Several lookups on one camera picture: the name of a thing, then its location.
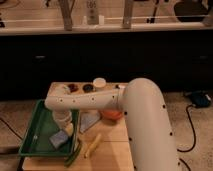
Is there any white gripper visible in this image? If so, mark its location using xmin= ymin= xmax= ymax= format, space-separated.
xmin=52 ymin=111 xmax=74 ymax=136

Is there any blue sponge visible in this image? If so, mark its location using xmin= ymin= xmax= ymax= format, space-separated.
xmin=49 ymin=130 xmax=68 ymax=149

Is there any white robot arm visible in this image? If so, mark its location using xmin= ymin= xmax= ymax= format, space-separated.
xmin=45 ymin=78 xmax=182 ymax=171

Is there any green plastic tray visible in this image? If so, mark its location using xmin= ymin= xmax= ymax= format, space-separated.
xmin=19 ymin=100 xmax=79 ymax=157

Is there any grey cloth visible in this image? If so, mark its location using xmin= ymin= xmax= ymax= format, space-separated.
xmin=79 ymin=111 xmax=101 ymax=133

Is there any red round knob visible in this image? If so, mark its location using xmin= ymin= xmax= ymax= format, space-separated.
xmin=68 ymin=84 xmax=78 ymax=93

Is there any dark round knob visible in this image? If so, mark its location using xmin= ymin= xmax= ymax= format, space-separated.
xmin=83 ymin=84 xmax=94 ymax=93

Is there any green cucumber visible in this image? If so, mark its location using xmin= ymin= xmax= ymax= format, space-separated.
xmin=64 ymin=141 xmax=82 ymax=167

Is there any orange bowl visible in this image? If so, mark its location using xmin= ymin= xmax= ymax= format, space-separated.
xmin=101 ymin=110 xmax=122 ymax=121

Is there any white cup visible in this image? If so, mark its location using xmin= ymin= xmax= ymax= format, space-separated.
xmin=93 ymin=77 xmax=106 ymax=91

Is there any white bottle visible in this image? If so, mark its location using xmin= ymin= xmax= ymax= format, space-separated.
xmin=86 ymin=0 xmax=99 ymax=25

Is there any black cabinet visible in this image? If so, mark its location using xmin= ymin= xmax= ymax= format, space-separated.
xmin=0 ymin=30 xmax=213 ymax=100

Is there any dark blue device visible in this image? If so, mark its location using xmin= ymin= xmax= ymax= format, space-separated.
xmin=189 ymin=92 xmax=211 ymax=108

